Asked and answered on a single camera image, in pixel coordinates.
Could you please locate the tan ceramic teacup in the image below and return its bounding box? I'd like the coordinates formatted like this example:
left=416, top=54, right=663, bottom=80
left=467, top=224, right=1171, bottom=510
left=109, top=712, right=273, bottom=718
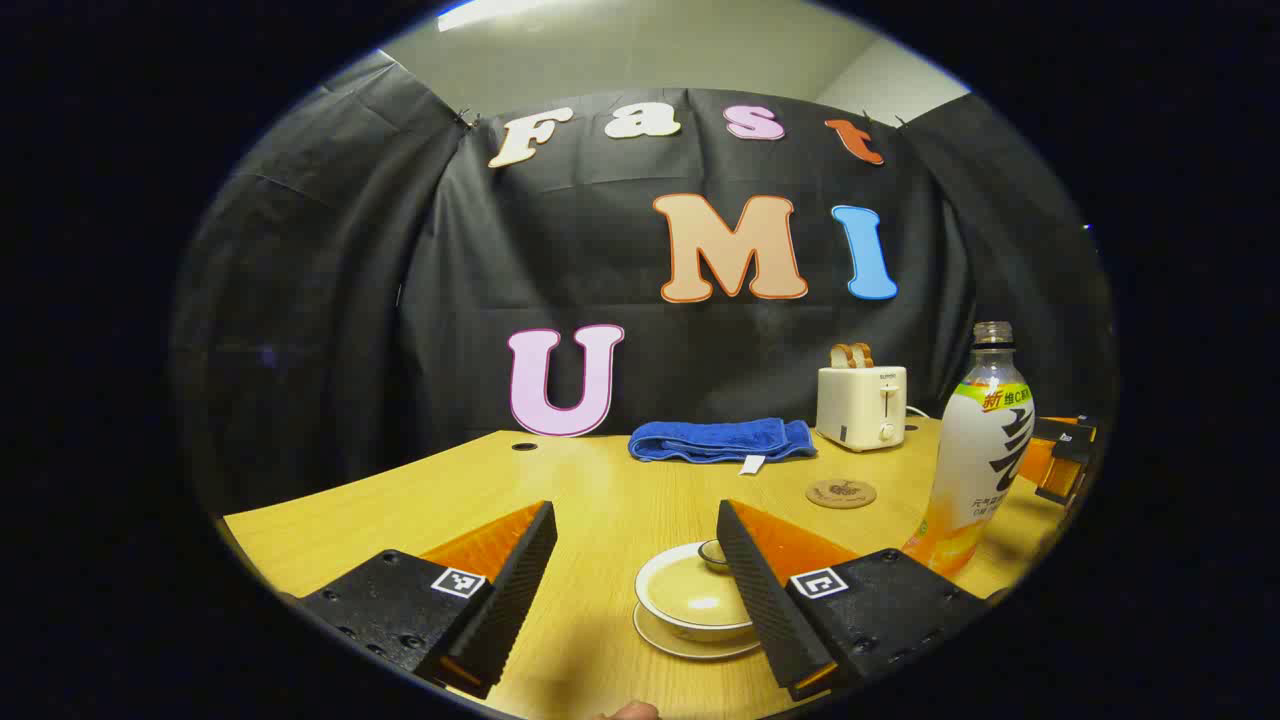
left=635, top=540, right=761, bottom=642

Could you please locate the black backdrop cloth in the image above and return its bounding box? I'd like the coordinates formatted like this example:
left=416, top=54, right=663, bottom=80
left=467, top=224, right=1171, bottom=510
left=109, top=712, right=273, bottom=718
left=170, top=50, right=1116, bottom=516

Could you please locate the plastic water bottle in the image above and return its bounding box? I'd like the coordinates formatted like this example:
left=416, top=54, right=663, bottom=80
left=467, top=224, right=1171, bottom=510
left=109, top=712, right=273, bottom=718
left=903, top=321, right=1037, bottom=579

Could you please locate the tan teacup lid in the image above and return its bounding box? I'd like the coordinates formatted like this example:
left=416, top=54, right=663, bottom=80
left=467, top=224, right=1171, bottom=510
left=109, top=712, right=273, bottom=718
left=650, top=540, right=753, bottom=617

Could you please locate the round cork coaster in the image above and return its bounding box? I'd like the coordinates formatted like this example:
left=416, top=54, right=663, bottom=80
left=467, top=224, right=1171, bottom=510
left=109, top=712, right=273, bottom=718
left=805, top=478, right=878, bottom=510

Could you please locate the white teacup saucer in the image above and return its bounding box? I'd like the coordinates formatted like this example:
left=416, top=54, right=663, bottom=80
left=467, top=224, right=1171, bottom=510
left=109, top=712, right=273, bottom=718
left=632, top=600, right=767, bottom=661

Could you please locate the ceiling light panel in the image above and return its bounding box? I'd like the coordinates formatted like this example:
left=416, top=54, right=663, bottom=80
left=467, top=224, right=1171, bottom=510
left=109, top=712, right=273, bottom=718
left=437, top=0, right=546, bottom=32

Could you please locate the blue folded towel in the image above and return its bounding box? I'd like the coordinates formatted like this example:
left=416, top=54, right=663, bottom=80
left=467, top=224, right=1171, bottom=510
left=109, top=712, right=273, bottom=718
left=628, top=417, right=818, bottom=474

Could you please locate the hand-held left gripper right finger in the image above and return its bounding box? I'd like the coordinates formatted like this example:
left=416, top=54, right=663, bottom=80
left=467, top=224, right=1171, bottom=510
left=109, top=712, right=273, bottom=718
left=716, top=499, right=991, bottom=702

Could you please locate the cream toaster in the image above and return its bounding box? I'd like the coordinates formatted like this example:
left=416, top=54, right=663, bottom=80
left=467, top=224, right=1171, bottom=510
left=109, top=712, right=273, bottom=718
left=816, top=365, right=909, bottom=454

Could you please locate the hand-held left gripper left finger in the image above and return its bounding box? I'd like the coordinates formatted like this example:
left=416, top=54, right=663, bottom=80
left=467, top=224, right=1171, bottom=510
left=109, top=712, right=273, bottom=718
left=295, top=499, right=559, bottom=700

